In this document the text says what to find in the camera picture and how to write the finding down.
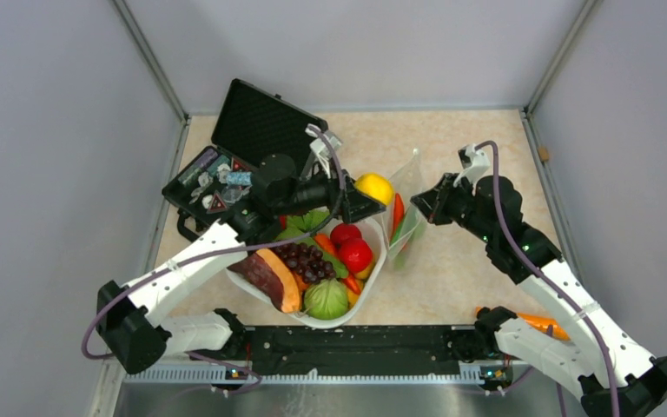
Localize green toy cucumber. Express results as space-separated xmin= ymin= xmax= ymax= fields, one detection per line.
xmin=387 ymin=215 xmax=426 ymax=271

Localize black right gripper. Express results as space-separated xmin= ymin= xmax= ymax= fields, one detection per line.
xmin=411 ymin=172 xmax=495 ymax=243

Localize yellow toy lemon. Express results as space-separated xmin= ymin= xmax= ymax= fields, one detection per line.
xmin=354 ymin=172 xmax=395 ymax=206

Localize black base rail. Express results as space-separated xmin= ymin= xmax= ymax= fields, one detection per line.
xmin=189 ymin=324 xmax=513 ymax=381

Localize large green toy cabbage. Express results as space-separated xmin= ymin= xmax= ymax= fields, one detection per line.
xmin=303 ymin=279 xmax=349 ymax=321

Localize small red toy tomato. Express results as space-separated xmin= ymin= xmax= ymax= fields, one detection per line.
xmin=329 ymin=223 xmax=362 ymax=248

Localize white plastic basket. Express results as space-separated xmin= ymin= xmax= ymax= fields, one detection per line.
xmin=227 ymin=214 xmax=386 ymax=329

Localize black foam-lined case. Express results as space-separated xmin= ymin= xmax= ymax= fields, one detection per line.
xmin=162 ymin=78 xmax=328 ymax=242

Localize clear zip top bag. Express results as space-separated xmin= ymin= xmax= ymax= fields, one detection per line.
xmin=380 ymin=149 xmax=425 ymax=275

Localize green toy lettuce leaf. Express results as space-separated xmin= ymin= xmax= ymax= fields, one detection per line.
xmin=275 ymin=209 xmax=349 ymax=279

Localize orange toy carrot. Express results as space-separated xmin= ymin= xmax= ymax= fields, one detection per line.
xmin=391 ymin=193 xmax=405 ymax=239

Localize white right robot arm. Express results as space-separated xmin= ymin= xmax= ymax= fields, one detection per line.
xmin=411 ymin=141 xmax=667 ymax=416

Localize purple toy grapes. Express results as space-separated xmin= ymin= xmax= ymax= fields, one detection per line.
xmin=273 ymin=243 xmax=337 ymax=285

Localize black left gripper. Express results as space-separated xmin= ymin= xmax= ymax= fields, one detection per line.
xmin=274 ymin=156 xmax=386 ymax=225

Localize red toy chili pepper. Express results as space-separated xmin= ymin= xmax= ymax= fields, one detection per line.
xmin=341 ymin=275 xmax=364 ymax=295

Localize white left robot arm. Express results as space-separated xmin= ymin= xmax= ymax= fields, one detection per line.
xmin=89 ymin=124 xmax=386 ymax=374

